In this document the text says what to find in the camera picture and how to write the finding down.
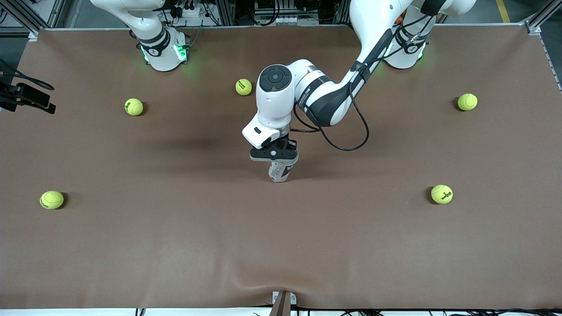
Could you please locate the white power strip black plugs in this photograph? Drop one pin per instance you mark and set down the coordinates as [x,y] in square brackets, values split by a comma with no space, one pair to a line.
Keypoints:
[191,12]

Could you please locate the yellow-green tennis ball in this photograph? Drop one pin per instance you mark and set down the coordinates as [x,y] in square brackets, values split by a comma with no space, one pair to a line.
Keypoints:
[243,87]
[441,194]
[467,102]
[52,199]
[134,106]

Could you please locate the white blue tennis ball can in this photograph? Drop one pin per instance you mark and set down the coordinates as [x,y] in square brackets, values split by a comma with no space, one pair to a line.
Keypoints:
[281,172]

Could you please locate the green-lit arm base box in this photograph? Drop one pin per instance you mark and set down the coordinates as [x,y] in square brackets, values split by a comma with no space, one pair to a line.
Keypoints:
[181,50]

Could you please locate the white connector strip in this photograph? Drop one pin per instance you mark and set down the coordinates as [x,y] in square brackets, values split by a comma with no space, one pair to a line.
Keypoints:
[296,20]

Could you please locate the brown table cover cloth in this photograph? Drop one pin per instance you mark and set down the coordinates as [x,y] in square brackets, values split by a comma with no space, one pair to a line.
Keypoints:
[175,245]

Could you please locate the aluminium frame strut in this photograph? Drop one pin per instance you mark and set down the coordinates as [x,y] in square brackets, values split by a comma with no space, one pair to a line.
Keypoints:
[26,19]
[538,19]

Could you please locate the grey bracket with brown post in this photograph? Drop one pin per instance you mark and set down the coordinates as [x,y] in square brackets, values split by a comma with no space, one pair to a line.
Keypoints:
[281,307]

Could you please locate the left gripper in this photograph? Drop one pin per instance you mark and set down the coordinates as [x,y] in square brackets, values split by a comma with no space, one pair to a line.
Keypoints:
[286,143]

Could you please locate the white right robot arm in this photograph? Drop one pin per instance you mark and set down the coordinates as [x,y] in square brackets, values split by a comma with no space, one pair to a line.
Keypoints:
[160,57]

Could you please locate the aluminium frame post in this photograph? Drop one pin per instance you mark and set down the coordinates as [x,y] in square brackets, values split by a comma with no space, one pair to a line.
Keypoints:
[226,12]
[346,12]

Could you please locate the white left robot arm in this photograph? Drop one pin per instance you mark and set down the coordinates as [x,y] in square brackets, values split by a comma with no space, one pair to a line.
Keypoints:
[274,105]

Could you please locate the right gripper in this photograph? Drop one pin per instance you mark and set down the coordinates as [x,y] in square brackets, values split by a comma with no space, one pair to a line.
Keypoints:
[21,93]

